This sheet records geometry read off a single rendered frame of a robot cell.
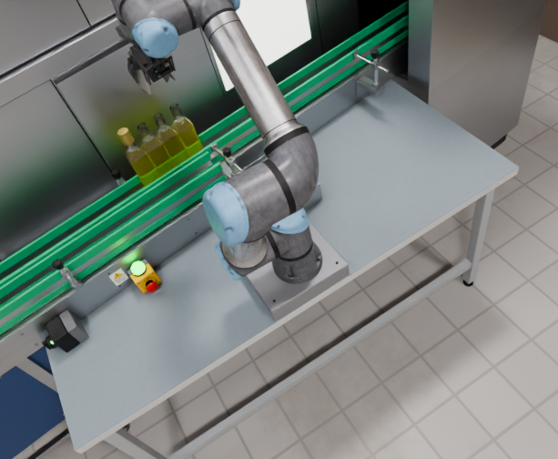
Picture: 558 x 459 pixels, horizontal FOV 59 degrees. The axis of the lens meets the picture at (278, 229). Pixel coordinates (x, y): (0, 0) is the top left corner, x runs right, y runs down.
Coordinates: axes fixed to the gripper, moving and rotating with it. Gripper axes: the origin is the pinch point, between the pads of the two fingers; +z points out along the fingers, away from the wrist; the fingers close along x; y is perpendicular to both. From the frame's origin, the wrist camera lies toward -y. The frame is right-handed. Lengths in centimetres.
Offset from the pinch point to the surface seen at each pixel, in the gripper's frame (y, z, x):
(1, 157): -23, 24, -44
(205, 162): 4.7, 41.4, 6.3
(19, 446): 33, 92, -102
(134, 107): -19.0, 29.2, -2.9
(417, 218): 63, 40, 48
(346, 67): 2, 44, 72
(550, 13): 2, 125, 252
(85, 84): -23.9, 15.4, -12.5
